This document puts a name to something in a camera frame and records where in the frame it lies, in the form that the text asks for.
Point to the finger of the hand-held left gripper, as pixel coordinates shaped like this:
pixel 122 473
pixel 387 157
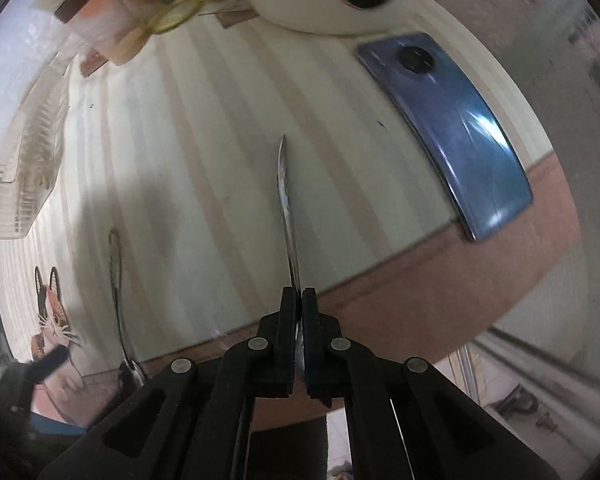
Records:
pixel 50 360

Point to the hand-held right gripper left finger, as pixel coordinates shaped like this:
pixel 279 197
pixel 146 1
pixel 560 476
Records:
pixel 282 345

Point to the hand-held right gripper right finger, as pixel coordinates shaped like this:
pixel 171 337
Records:
pixel 312 350

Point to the clear plastic storage bin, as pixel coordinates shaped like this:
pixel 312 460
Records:
pixel 10 160

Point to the person's dark clothing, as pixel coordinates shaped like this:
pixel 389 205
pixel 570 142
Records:
pixel 285 452

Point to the striped cat print tablecloth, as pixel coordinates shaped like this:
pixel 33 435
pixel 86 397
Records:
pixel 205 160

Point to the blue smartphone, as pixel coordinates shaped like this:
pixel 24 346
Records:
pixel 455 135

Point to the clear plastic spice bag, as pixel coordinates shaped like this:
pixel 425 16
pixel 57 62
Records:
pixel 92 62

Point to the small brown card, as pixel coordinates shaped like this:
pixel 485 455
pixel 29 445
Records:
pixel 235 17

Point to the spice jar with brown lid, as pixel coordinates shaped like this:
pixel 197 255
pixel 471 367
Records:
pixel 102 22

